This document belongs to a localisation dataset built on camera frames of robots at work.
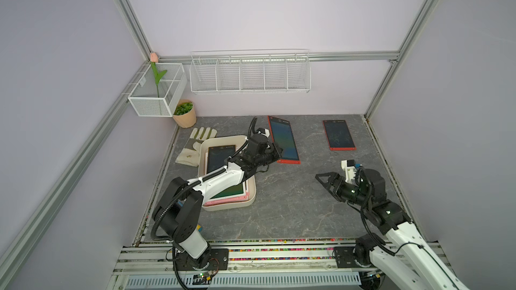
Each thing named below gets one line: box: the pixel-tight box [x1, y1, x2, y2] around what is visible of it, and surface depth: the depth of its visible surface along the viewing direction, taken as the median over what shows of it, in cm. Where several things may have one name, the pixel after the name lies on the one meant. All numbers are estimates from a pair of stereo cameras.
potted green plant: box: [172, 98, 197, 129], surface depth 111 cm
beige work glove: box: [174, 126, 218, 168], surface depth 108 cm
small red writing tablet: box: [322, 120, 357, 152], surface depth 114 cm
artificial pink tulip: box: [149, 52, 168, 99], surface depth 92 cm
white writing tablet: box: [206, 179, 248, 202], surface depth 91 cm
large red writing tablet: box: [267, 115, 301, 165], surface depth 92 cm
